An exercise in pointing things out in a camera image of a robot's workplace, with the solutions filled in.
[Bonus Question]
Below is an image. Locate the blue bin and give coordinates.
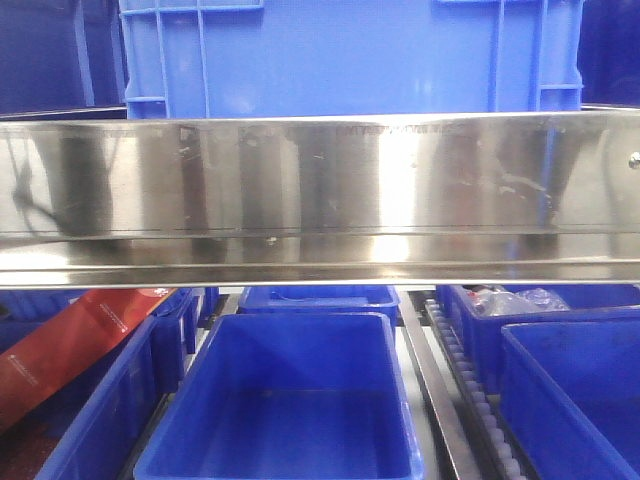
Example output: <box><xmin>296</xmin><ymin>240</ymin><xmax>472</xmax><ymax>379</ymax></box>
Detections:
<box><xmin>134</xmin><ymin>313</ymin><xmax>425</xmax><ymax>479</ymax></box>
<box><xmin>238</xmin><ymin>285</ymin><xmax>400</xmax><ymax>328</ymax></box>
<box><xmin>500</xmin><ymin>319</ymin><xmax>639</xmax><ymax>479</ymax></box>
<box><xmin>1</xmin><ymin>288</ymin><xmax>217</xmax><ymax>479</ymax></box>
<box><xmin>436</xmin><ymin>284</ymin><xmax>639</xmax><ymax>394</ymax></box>

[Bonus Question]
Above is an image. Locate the red cardboard box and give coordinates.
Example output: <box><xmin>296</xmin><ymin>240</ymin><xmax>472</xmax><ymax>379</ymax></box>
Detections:
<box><xmin>1</xmin><ymin>287</ymin><xmax>175</xmax><ymax>432</ymax></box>

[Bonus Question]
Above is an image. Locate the light blue crate upper shelf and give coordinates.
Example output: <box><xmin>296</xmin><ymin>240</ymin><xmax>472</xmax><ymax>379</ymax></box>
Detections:
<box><xmin>119</xmin><ymin>1</ymin><xmax>583</xmax><ymax>119</ymax></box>

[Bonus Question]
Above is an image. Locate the blue bin rear right lower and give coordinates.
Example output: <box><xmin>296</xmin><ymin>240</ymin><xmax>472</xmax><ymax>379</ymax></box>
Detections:
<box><xmin>436</xmin><ymin>284</ymin><xmax>639</xmax><ymax>394</ymax></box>

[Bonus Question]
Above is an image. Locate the lower roller track rail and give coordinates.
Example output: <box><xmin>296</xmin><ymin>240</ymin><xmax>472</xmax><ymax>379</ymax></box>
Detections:
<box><xmin>396</xmin><ymin>288</ymin><xmax>537</xmax><ymax>479</ymax></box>

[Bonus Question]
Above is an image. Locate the blue bin lower left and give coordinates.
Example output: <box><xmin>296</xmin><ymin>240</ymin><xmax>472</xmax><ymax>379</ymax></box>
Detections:
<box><xmin>1</xmin><ymin>288</ymin><xmax>217</xmax><ymax>479</ymax></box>

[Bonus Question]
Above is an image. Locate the stainless steel shelf beam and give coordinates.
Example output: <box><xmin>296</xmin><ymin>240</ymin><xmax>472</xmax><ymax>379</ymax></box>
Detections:
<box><xmin>1</xmin><ymin>108</ymin><xmax>639</xmax><ymax>288</ymax></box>

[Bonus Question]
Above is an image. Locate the clear plastic bag in bin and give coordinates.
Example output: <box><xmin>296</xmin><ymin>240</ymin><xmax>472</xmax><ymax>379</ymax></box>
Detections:
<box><xmin>468</xmin><ymin>285</ymin><xmax>571</xmax><ymax>316</ymax></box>

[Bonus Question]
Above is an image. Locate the blue bin rear centre lower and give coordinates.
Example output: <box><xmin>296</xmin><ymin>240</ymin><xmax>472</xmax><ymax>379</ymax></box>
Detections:
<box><xmin>238</xmin><ymin>285</ymin><xmax>400</xmax><ymax>328</ymax></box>

